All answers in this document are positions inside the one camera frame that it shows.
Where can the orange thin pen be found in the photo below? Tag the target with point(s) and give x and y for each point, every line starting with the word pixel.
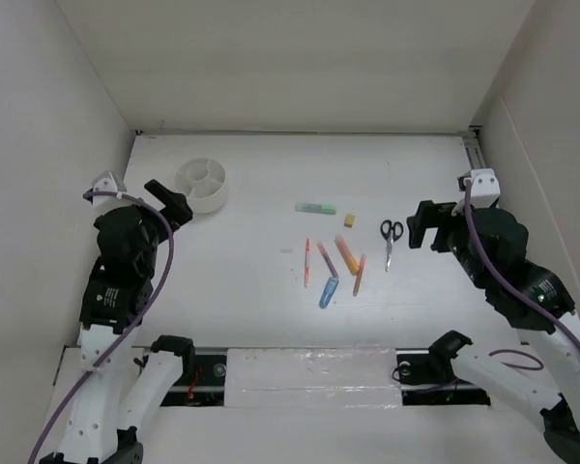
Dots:
pixel 359 276

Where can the white round divided organizer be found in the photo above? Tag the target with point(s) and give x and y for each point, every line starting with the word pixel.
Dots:
pixel 204 183

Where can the red thin pen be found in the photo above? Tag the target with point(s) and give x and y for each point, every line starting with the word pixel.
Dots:
pixel 306 262

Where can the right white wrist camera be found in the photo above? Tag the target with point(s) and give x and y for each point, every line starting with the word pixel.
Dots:
pixel 483 187

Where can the orange highlighter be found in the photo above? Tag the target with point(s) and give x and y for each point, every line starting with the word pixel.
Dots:
pixel 349 259

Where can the green highlighter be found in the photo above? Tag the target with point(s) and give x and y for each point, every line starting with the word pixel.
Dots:
pixel 312 208

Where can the aluminium rail right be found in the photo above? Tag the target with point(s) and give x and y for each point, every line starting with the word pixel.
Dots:
pixel 472 147

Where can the blue capped marker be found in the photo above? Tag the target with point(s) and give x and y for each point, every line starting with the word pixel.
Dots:
pixel 328 291

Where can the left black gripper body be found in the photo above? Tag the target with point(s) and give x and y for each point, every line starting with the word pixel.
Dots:
pixel 159 230

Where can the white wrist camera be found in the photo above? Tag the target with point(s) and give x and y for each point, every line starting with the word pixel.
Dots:
pixel 105 187
pixel 483 187

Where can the black handled scissors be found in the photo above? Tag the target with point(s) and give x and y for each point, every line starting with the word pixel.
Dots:
pixel 391 231

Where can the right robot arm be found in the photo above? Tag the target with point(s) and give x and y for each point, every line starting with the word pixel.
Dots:
pixel 536 304

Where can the aluminium rail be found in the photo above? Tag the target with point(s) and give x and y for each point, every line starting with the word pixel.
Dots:
pixel 472 147
pixel 205 387

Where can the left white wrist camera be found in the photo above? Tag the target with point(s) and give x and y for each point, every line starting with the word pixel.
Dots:
pixel 105 187

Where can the small yellow eraser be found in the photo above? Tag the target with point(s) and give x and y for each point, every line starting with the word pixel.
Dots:
pixel 349 221

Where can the pink marker pen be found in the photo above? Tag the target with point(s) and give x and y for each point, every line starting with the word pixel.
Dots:
pixel 328 260

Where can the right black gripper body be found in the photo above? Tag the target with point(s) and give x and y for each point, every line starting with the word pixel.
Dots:
pixel 457 240

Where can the aluminium rail front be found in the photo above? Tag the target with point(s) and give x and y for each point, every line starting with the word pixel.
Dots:
pixel 205 387

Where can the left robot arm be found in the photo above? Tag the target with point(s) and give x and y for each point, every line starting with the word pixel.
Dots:
pixel 105 414

